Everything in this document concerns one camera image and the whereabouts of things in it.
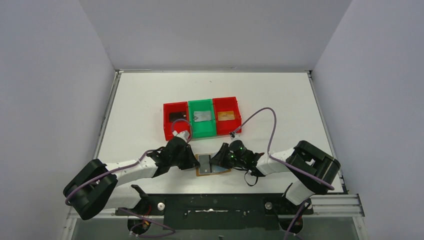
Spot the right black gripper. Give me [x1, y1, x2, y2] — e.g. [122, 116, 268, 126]
[210, 143, 246, 169]

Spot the black card in bin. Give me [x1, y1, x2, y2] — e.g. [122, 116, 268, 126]
[168, 111, 187, 123]

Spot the red bin with black card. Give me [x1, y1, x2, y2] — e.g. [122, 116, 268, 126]
[163, 101, 191, 141]

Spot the silver card in bin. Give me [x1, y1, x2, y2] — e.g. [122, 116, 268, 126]
[193, 110, 212, 123]

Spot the green plastic bin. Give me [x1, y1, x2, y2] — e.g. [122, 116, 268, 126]
[188, 98, 217, 139]

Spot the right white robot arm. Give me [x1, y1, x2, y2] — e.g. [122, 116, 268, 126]
[209, 139, 341, 214]

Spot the gold card in bin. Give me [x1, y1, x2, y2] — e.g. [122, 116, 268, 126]
[217, 111, 236, 121]

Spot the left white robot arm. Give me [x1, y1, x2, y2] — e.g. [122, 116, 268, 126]
[63, 136, 200, 220]

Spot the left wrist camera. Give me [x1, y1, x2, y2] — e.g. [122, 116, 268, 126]
[172, 130, 192, 143]

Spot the aluminium frame rail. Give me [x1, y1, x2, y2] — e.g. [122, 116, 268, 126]
[67, 194, 365, 220]

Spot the yellow leather card holder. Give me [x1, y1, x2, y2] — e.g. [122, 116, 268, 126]
[195, 152, 231, 177]

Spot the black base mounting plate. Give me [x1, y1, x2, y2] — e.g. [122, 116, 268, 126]
[116, 193, 300, 230]

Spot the red bin with gold card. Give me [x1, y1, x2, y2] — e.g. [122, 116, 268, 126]
[212, 96, 242, 136]

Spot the grey VIP credit card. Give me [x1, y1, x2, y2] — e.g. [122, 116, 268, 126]
[197, 154, 212, 175]

